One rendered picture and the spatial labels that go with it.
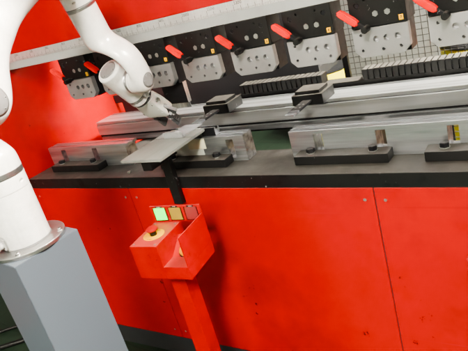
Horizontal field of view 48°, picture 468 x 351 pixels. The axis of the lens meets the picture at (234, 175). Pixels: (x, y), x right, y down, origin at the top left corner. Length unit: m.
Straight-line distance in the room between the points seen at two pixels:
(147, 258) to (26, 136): 1.04
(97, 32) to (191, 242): 0.69
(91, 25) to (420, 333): 1.36
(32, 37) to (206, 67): 0.81
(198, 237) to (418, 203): 0.67
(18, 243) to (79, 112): 1.43
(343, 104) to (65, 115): 1.37
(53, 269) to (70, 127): 1.39
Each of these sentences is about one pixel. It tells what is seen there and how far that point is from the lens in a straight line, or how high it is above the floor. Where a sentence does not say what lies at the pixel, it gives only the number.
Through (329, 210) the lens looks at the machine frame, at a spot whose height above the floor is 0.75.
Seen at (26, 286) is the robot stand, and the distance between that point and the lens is 1.37.
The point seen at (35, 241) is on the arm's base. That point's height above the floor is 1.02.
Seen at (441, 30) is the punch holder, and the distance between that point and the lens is 1.47.
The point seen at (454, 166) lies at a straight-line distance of 1.50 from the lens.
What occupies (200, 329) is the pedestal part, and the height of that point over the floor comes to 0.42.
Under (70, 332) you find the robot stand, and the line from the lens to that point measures 1.46.
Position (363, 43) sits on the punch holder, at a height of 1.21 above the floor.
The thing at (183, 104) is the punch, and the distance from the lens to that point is 1.94.
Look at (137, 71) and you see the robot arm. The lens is 1.64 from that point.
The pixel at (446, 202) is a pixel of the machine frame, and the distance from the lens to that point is 1.52.
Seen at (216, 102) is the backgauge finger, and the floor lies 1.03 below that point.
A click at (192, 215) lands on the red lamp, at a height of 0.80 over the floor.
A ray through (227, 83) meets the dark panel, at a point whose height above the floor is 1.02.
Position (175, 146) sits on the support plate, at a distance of 1.79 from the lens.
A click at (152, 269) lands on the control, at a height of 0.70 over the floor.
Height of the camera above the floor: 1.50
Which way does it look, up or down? 21 degrees down
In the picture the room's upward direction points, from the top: 16 degrees counter-clockwise
